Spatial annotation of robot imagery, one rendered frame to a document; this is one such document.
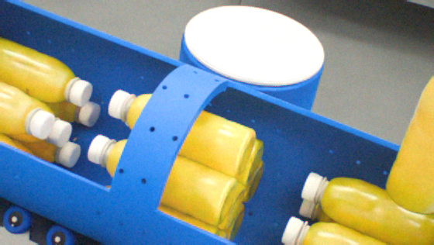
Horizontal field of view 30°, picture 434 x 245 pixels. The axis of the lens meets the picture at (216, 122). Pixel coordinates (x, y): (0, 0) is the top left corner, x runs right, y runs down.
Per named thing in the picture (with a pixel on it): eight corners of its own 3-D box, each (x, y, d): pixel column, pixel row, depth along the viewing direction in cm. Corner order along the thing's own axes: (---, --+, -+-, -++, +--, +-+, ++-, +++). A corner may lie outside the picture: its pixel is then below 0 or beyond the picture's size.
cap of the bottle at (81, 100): (80, 74, 123) (91, 77, 122) (82, 91, 126) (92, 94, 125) (67, 91, 120) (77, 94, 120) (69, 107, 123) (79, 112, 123)
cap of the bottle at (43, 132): (25, 135, 113) (36, 139, 112) (33, 109, 112) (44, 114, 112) (38, 134, 117) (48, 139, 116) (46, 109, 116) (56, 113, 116)
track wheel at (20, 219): (32, 211, 118) (38, 211, 120) (7, 199, 119) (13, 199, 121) (21, 239, 118) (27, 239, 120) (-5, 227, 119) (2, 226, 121)
